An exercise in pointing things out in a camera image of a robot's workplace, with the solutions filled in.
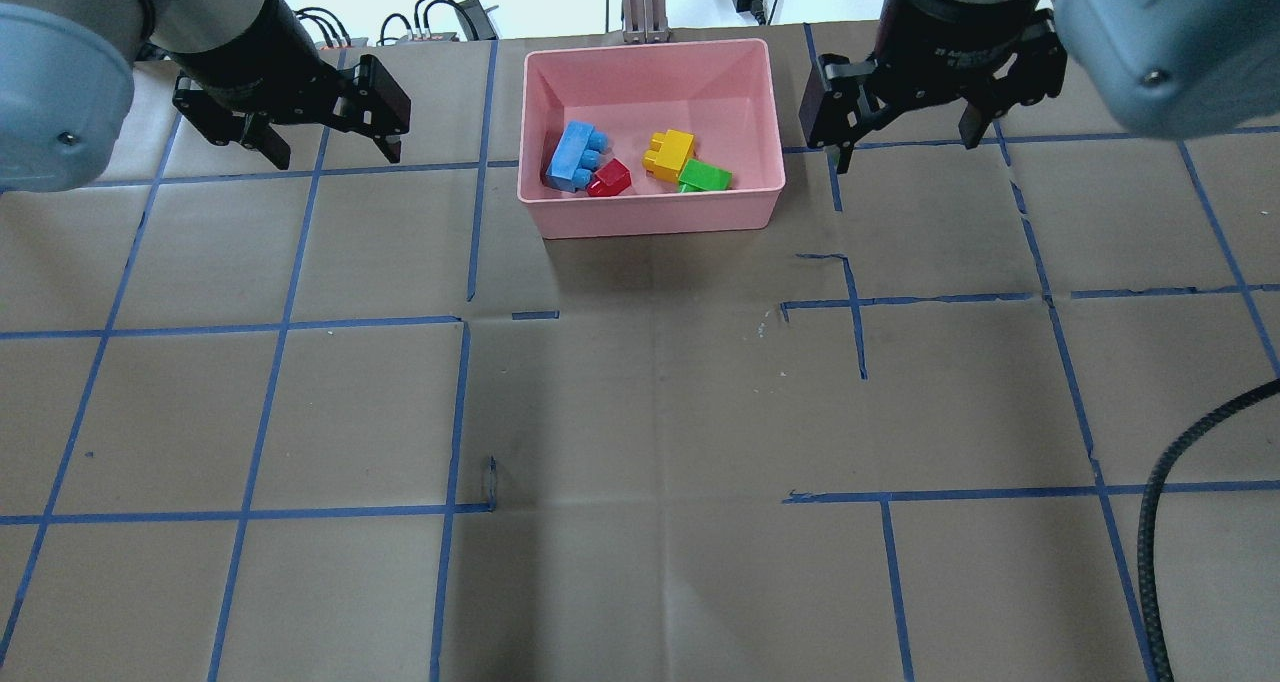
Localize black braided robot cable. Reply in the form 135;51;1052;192
1138;377;1280;682

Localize red one-stud toy block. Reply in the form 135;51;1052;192
586;159;634;198

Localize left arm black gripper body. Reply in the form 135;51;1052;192
172;3;361;170

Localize blue three-stud toy block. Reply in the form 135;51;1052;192
543;120;609;193

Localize pink plastic box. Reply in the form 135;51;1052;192
517;38;786;241

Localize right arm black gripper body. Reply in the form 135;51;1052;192
865;0;1068;148

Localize aluminium profile post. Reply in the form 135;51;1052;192
621;0;671;45

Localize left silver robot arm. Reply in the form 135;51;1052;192
1;0;411;193

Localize green two-stud toy block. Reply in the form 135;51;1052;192
677;157;733;193

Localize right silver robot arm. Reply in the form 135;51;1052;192
797;0;1279;173

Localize yellow two-stud toy block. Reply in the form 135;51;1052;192
641;129;696;184

